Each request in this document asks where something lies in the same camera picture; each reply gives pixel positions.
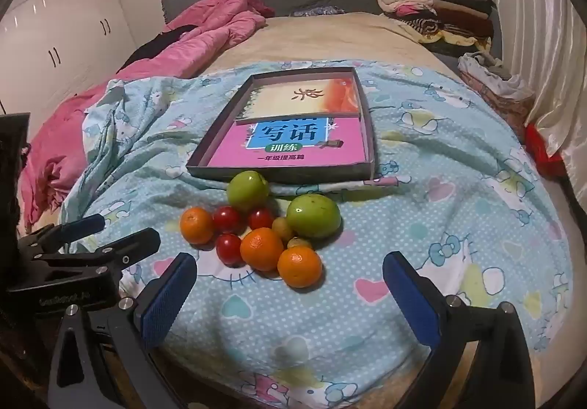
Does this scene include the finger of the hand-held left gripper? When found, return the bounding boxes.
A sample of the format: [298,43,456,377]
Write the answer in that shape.
[34,228,162,272]
[18,213,107,254]

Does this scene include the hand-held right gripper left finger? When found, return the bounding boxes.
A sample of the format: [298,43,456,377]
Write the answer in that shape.
[48,252,198,409]

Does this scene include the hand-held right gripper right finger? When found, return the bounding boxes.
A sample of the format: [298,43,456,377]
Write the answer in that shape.
[382,251,537,409]

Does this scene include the orange tangerine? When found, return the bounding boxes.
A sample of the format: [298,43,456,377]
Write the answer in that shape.
[277,246,324,288]
[180,206,216,245]
[240,228,285,272]

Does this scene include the red cherry tomato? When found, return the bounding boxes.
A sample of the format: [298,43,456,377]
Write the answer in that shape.
[248,206,276,230]
[215,233,243,264]
[212,206,244,234]

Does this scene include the large green fruit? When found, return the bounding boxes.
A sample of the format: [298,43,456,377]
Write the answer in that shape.
[287,193,342,240]

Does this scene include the small green fruit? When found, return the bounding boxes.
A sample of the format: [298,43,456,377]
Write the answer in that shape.
[227,171,270,212]

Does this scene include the shallow cardboard box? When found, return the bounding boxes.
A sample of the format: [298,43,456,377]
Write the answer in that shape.
[186,66,375,185]

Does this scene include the blue cartoon print blanket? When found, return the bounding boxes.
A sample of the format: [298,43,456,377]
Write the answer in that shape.
[59,61,576,409]

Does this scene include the pink book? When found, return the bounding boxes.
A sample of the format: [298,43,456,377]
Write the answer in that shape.
[205,116,371,168]

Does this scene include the black garment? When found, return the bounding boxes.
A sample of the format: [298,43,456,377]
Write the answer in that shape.
[117,24,200,73]

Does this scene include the red bag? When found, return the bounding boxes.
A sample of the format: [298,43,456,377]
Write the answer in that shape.
[523,122,569,180]

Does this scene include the cream and orange book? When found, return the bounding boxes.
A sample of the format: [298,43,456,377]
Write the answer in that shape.
[238,78,363,123]

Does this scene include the white wardrobe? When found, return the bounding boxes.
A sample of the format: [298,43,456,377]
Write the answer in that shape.
[0,0,138,116]

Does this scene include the pink quilt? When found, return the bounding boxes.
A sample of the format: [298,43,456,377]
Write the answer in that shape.
[21,0,269,231]

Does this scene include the white and pink laundry heap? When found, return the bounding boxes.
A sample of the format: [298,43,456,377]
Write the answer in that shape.
[459,51,537,135]

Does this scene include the beige bed sheet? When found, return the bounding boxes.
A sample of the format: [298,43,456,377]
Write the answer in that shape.
[202,12,452,80]

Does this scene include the pile of folded clothes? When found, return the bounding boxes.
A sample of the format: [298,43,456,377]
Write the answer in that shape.
[376,0,500,56]

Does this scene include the dark patterned pillow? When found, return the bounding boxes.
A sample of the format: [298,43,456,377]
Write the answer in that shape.
[289,4,349,18]

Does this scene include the white curtain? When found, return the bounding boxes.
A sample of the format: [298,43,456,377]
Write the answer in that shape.
[491,0,587,180]

